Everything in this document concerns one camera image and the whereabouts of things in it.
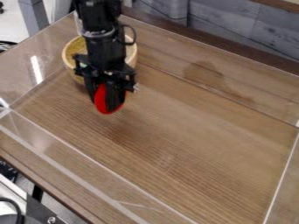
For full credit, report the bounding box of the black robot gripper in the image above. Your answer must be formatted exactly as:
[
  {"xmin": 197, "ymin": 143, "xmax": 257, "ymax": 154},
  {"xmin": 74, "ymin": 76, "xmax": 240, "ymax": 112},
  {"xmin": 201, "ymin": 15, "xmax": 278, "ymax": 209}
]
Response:
[{"xmin": 74, "ymin": 54, "xmax": 137, "ymax": 112}]

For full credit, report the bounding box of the red plush fruit green stem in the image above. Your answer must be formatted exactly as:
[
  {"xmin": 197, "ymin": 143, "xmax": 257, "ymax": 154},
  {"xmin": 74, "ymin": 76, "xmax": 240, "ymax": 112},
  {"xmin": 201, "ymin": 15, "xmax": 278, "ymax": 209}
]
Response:
[{"xmin": 95, "ymin": 83, "xmax": 122, "ymax": 115}]

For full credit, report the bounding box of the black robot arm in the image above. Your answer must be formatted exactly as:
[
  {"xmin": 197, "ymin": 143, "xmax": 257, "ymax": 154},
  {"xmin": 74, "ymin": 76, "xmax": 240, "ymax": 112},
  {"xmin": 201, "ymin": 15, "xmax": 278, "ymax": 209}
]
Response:
[{"xmin": 73, "ymin": 0, "xmax": 137, "ymax": 114}]

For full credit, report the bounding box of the wooden bowl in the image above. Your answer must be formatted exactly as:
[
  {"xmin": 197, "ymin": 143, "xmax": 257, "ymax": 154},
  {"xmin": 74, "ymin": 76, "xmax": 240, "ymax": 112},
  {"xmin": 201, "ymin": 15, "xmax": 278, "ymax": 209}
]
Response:
[{"xmin": 62, "ymin": 36, "xmax": 138, "ymax": 86}]

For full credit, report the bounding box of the grey post top left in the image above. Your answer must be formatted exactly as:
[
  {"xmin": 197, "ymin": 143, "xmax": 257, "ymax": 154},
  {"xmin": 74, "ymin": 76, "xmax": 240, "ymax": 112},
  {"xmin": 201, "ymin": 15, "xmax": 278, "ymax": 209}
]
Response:
[{"xmin": 18, "ymin": 0, "xmax": 50, "ymax": 36}]

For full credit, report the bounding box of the clear acrylic tray enclosure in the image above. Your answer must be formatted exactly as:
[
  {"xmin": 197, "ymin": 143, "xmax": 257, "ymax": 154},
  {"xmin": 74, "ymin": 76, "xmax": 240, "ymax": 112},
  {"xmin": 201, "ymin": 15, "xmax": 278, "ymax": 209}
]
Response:
[{"xmin": 0, "ymin": 10, "xmax": 299, "ymax": 224}]

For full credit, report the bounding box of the black metal bracket with screw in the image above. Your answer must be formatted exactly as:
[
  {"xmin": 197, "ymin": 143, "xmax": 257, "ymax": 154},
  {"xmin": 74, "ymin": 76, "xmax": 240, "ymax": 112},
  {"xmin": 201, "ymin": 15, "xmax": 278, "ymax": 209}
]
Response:
[{"xmin": 23, "ymin": 196, "xmax": 69, "ymax": 224}]

